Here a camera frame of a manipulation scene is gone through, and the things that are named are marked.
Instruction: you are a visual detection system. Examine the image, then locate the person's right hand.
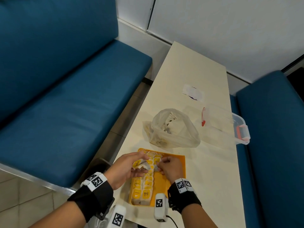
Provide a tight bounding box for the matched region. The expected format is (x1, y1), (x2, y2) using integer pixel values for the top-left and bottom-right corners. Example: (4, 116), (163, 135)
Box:
(155, 156), (185, 184)

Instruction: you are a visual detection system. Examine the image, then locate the person's left hand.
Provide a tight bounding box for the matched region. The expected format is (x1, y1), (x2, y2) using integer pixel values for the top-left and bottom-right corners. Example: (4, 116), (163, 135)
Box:
(104, 151), (150, 191)

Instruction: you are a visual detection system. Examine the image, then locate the yellow tray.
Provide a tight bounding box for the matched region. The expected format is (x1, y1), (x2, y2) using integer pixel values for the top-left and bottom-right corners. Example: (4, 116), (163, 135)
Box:
(128, 148), (186, 207)

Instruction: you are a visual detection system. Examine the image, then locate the bunch of tea bags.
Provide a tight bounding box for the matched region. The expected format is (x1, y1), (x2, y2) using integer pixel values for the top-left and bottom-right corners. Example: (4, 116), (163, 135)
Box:
(132, 158), (152, 170)

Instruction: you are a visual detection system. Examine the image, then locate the row of tea bags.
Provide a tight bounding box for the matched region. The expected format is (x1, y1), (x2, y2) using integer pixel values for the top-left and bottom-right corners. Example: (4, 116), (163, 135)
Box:
(131, 150), (164, 206)

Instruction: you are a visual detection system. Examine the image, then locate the clear plastic bag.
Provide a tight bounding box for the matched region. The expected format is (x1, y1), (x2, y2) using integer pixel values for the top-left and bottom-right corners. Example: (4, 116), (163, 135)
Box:
(142, 108), (201, 149)

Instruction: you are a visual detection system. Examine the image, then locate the clear box with red latches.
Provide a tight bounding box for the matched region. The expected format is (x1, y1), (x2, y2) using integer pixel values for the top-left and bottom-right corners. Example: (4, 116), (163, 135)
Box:
(199, 104), (251, 146)

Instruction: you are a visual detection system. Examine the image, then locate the person's left forearm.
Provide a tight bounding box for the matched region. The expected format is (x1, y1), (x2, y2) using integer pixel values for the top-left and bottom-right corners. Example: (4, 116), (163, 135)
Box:
(29, 180), (116, 228)

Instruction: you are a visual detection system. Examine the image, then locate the person's right forearm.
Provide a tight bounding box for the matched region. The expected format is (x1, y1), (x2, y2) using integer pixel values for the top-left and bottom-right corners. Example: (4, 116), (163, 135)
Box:
(167, 182), (218, 228)

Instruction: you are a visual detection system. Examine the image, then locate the white marker wristband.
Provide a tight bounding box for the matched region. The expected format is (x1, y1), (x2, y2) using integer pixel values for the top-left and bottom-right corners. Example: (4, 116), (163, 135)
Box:
(80, 172), (108, 192)
(174, 178), (195, 194)

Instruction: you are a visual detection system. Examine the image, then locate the white paper patch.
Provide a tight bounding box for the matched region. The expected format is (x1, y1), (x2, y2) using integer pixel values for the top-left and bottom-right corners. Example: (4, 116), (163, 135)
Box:
(182, 84), (205, 101)

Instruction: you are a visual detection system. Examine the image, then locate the blue sofa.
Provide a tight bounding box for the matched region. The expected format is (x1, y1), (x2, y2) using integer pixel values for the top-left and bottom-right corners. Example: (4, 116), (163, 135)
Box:
(0, 0), (152, 196)
(230, 70), (304, 228)

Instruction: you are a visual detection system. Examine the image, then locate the black metal pole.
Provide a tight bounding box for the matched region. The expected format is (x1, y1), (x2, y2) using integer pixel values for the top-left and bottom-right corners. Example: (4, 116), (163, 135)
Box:
(281, 54), (304, 73)

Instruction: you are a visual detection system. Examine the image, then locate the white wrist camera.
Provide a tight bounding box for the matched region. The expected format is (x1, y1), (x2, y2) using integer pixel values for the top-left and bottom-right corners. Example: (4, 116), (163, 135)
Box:
(154, 193), (169, 222)
(104, 204), (127, 228)

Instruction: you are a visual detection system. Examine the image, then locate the black camera cable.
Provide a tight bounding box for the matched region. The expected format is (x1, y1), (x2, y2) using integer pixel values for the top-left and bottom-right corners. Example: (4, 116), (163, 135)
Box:
(166, 215), (179, 228)

